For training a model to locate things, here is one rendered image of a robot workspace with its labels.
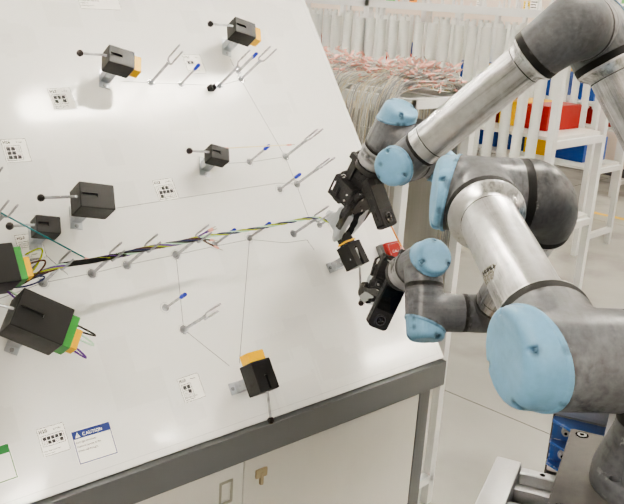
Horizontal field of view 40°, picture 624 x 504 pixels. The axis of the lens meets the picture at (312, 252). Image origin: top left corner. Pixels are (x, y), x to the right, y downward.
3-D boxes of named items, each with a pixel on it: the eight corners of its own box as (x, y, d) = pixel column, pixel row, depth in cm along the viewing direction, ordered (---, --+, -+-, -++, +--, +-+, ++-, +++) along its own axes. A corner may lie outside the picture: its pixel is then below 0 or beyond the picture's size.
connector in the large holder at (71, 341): (63, 321, 144) (72, 313, 141) (78, 327, 145) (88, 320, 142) (52, 351, 141) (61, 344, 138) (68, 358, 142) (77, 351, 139)
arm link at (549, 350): (668, 348, 86) (521, 145, 134) (525, 344, 85) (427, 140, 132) (637, 439, 92) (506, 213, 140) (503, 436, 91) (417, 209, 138)
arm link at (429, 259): (417, 276, 159) (416, 232, 161) (394, 288, 169) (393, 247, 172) (455, 279, 161) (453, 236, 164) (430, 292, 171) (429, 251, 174)
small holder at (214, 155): (175, 150, 183) (191, 135, 178) (212, 160, 188) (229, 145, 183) (176, 169, 181) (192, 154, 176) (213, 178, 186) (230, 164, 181)
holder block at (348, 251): (346, 272, 193) (357, 265, 190) (336, 249, 193) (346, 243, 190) (358, 267, 195) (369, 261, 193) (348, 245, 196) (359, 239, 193)
